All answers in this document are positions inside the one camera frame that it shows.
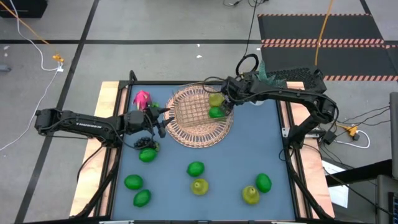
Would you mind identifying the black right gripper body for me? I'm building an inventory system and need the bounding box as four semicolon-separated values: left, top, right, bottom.
220;76;249;106

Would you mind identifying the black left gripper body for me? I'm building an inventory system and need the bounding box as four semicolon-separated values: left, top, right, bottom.
124;105;167;139

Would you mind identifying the yellow-green pear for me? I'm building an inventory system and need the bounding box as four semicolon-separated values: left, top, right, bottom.
190;178;210;197
208;92;226;108
241;185;261;205

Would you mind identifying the dark purple grape bunch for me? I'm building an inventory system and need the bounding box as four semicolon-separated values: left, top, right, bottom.
133;136;156;149

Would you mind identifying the pink dragon fruit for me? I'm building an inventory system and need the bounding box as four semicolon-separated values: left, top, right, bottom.
132;89;153;112

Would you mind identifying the black wire basket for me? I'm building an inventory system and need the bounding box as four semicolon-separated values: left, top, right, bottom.
169;83;234;129

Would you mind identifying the green plant in white pot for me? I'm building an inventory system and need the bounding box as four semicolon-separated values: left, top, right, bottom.
256;60;287;90

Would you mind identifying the round woven placemat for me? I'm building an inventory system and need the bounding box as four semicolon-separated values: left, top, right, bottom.
163;85;234;149

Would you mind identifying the light wooden side board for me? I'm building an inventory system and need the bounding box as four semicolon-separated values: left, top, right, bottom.
278;81;336;218
68;81;129;218

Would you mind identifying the black striped-edge floor mat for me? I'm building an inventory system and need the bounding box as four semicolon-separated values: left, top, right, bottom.
260;44;398;82
257;13;386;45

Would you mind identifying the black power adapter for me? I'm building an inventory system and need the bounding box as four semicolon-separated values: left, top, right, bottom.
323;130;337;146

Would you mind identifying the yellow power plug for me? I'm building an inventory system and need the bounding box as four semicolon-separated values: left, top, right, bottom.
343;124;358;137

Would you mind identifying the white paper sheet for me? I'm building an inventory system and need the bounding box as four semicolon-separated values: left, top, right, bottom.
322;160;349;208

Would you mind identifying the black beam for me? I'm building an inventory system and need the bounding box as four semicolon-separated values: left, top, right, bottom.
325;159;393;188

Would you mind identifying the black box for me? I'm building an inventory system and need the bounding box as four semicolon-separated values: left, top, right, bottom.
0;0;49;19

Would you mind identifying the grey desk equipment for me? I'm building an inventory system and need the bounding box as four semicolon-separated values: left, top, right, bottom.
375;174;398;224

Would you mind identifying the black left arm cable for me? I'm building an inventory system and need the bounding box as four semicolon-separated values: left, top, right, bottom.
118;111;156;150

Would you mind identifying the black coiled hanging cable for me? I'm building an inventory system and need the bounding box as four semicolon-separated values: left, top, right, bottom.
234;0;261;78

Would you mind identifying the white floor cable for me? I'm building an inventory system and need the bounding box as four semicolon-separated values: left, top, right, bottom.
0;0;65;152

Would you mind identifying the orange floor cable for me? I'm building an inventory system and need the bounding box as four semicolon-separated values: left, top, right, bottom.
0;1;65;63

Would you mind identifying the yellow hanging cable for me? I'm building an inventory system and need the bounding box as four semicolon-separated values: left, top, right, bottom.
313;0;335;67

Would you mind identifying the white power cable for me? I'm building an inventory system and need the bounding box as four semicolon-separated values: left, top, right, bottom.
334;129;371;149

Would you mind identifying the grey vertical post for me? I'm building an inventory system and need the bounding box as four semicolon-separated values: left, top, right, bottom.
389;91;398;180

